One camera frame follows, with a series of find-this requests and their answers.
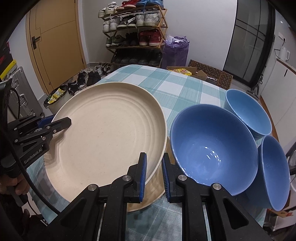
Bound purple plastic bag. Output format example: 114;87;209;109
164;35;190;70

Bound yellow wooden door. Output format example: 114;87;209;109
25;0;87;94

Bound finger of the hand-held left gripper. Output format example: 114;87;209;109
13;117;72;145
9;116;53;134

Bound blue bowl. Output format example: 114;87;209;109
236;135;290;212
224;89;273;139
170;104;259;197

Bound teal white checked tablecloth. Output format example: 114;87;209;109
23;64;278;241

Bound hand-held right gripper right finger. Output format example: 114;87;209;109
161;153;273;241

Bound cream ribbed plate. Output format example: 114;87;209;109
44;148;170;212

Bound brown cardboard box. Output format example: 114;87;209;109
166;65;208;81

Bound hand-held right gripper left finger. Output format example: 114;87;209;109
43;152;148;241

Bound white base cabinet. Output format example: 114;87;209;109
260;57;296;149

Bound white electric kettle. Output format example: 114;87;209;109
277;46;290;61

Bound silver suitcase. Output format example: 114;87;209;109
9;66;45;121

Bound black framed glass door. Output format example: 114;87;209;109
223;0;276;87

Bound beige plates stack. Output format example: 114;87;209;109
43;82;167;202

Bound yellow green snack wrappers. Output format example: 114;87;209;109
47;89;66;103

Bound black cable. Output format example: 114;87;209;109
0;88;62;216

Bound wooden shoe rack with shoes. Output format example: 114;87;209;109
97;0;167;67

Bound pile of scattered shoes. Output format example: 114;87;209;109
67;62;116;96

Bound cream trash bin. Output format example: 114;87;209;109
43;85;70;114

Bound ring-patterned brown cardboard sheet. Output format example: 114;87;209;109
217;70;233;90
188;59;223;73

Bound yellow snack packet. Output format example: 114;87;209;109
173;68;193;76

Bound person's left hand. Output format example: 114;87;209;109
0;173;30;197

